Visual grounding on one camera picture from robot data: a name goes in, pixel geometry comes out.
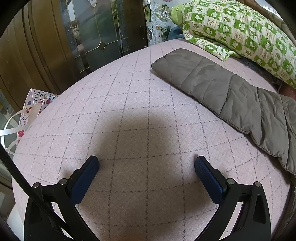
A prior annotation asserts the white printed gift bag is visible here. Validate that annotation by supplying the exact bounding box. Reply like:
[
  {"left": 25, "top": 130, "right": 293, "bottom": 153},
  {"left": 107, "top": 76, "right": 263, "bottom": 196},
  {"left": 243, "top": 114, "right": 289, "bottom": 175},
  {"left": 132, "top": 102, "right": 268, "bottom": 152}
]
[{"left": 0, "top": 88, "right": 59, "bottom": 154}]

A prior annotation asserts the black cable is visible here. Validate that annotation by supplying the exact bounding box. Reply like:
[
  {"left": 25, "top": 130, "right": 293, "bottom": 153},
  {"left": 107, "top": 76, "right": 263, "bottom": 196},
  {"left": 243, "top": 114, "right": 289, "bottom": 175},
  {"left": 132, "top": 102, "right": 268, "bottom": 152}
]
[{"left": 0, "top": 146, "right": 67, "bottom": 232}]

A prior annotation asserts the grey quilted blanket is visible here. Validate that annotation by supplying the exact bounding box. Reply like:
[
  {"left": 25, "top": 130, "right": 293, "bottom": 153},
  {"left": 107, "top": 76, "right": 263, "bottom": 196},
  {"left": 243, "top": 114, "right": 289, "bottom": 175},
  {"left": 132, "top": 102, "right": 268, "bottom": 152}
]
[{"left": 151, "top": 48, "right": 296, "bottom": 175}]

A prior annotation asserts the green checked pillow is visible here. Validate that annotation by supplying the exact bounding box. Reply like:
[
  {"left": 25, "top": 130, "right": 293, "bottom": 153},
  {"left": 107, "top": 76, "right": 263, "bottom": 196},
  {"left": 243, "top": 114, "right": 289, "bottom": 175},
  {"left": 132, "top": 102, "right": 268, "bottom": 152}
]
[{"left": 171, "top": 0, "right": 296, "bottom": 87}]

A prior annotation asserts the brown wooden glass-door cabinet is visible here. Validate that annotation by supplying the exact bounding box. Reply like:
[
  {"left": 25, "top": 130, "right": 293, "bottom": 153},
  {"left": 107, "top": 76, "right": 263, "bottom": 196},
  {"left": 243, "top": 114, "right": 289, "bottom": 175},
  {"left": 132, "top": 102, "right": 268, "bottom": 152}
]
[{"left": 0, "top": 0, "right": 148, "bottom": 112}]

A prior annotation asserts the pink quilted bed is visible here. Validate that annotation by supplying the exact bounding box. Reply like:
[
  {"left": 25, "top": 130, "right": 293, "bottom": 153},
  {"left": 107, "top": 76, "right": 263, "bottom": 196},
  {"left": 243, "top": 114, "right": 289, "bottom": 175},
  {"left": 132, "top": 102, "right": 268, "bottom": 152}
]
[{"left": 11, "top": 38, "right": 292, "bottom": 241}]

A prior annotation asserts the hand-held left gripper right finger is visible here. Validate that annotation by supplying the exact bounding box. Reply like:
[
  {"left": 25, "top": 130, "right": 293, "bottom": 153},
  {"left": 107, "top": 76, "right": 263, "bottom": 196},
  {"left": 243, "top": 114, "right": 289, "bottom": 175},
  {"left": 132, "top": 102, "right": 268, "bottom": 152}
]
[{"left": 194, "top": 156, "right": 271, "bottom": 241}]

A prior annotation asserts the reddish brown cushion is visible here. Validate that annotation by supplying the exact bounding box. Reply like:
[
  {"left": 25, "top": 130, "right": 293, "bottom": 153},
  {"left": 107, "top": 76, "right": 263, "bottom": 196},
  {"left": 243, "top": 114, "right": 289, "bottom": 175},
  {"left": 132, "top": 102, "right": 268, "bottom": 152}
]
[{"left": 279, "top": 86, "right": 296, "bottom": 99}]

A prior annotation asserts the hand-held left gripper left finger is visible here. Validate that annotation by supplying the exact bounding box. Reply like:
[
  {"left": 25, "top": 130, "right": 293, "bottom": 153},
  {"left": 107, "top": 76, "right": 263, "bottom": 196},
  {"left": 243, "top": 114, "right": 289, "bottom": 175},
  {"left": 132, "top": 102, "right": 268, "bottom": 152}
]
[{"left": 24, "top": 156, "right": 100, "bottom": 241}]

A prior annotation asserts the blue cloth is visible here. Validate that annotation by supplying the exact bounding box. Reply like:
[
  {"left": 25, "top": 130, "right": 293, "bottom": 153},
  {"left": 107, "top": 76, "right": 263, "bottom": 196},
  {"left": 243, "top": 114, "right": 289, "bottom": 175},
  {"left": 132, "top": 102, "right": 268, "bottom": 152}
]
[{"left": 168, "top": 25, "right": 185, "bottom": 42}]

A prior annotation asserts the floral patterned sheet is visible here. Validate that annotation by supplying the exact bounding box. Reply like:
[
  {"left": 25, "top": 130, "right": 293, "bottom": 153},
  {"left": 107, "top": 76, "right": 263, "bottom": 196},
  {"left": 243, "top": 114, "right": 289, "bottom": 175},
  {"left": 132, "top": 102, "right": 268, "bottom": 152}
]
[{"left": 143, "top": 0, "right": 176, "bottom": 47}]

